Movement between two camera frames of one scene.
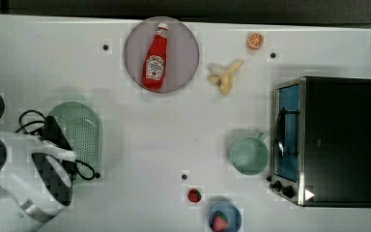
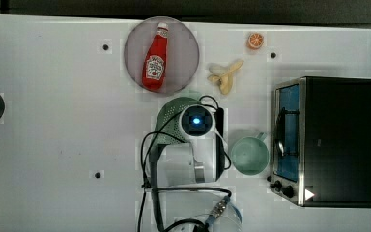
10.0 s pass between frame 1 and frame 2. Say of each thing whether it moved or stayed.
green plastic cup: stayed
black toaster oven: stayed
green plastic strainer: moved
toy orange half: stayed
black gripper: moved
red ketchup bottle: stayed
